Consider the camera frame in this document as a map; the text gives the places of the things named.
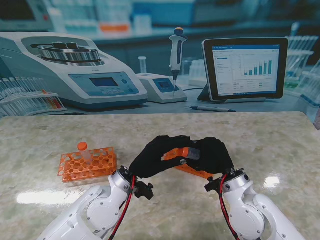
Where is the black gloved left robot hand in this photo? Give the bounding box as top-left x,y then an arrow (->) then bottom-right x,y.
129,135 -> 195,180

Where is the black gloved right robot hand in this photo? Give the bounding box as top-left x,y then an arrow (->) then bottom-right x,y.
183,136 -> 235,175

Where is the clear plastic test tube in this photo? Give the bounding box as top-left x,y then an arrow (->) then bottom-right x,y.
79,148 -> 94,166
187,147 -> 202,161

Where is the empty orange test tube rack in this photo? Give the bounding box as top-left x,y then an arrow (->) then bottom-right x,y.
57,146 -> 118,183

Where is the printed laboratory backdrop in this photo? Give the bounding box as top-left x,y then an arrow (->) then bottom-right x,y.
0,0 -> 320,124

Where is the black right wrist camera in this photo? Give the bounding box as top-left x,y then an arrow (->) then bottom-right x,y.
204,176 -> 222,193

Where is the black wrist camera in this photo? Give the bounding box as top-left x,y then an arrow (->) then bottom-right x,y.
204,176 -> 222,193
134,180 -> 154,201

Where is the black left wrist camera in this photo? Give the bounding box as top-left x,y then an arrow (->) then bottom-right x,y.
134,180 -> 154,201

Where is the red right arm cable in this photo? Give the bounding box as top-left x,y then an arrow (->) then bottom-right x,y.
218,174 -> 241,240

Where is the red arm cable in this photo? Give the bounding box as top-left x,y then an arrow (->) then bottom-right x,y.
218,174 -> 241,240
107,176 -> 137,240

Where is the red left arm cable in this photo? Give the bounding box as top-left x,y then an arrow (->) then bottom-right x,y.
107,176 -> 137,240

